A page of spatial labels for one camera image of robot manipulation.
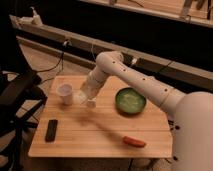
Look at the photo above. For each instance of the white cable plug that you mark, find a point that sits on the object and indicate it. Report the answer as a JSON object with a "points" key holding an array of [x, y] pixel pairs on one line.
{"points": [[133, 62]]}

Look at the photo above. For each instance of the orange carrot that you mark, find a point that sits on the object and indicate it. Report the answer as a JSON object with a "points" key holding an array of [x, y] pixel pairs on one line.
{"points": [[134, 142]]}

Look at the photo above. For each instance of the white spray bottle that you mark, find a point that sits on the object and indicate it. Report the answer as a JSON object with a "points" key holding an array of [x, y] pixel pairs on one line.
{"points": [[35, 19]]}

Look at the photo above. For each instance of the green bowl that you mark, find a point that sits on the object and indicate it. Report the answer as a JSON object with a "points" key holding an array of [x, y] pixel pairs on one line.
{"points": [[128, 101]]}

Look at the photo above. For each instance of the wooden table board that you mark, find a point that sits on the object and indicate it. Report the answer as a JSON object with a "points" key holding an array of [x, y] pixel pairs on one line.
{"points": [[99, 132]]}

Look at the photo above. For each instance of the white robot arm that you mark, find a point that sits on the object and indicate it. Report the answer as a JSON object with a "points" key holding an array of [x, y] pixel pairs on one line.
{"points": [[192, 148]]}

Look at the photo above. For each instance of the black chair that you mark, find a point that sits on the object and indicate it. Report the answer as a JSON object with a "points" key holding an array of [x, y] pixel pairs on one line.
{"points": [[21, 88]]}

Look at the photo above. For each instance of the white ceramic cup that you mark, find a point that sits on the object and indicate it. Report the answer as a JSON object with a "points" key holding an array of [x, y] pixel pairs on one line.
{"points": [[65, 92]]}

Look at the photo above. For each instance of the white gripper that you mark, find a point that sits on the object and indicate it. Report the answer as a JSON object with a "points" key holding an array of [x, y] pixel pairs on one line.
{"points": [[90, 87]]}

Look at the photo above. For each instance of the black rectangular block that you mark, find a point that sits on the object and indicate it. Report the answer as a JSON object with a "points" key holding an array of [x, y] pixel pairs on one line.
{"points": [[51, 130]]}

